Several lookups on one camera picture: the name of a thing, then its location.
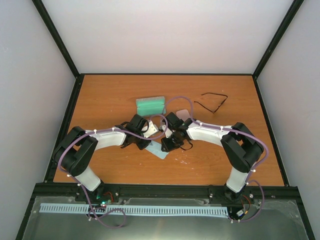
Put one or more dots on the black cage frame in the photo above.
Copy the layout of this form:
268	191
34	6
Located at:
62	47

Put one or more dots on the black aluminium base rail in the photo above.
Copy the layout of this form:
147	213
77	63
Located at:
216	194

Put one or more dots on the blue cleaning cloth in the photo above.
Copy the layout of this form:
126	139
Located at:
155	148

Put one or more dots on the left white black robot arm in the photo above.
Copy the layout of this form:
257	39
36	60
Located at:
74	153

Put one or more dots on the black frame glasses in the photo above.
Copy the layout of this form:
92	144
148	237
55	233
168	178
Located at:
211	101

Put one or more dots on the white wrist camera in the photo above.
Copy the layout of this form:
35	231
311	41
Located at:
163	125
151	128

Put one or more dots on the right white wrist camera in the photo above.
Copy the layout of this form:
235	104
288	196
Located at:
163	125

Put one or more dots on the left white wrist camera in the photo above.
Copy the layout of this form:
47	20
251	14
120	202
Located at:
151	128

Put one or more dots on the blue slotted cable duct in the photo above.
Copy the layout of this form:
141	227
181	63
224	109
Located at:
137	210

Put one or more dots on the pink glasses case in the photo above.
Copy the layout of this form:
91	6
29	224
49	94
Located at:
183	114

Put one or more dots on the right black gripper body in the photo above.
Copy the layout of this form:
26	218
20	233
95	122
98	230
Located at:
175	143

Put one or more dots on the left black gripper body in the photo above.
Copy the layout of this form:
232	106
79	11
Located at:
141	145

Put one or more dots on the grey glasses case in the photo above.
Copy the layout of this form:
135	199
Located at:
150	106

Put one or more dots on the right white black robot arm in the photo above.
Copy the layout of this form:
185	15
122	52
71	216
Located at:
241	147

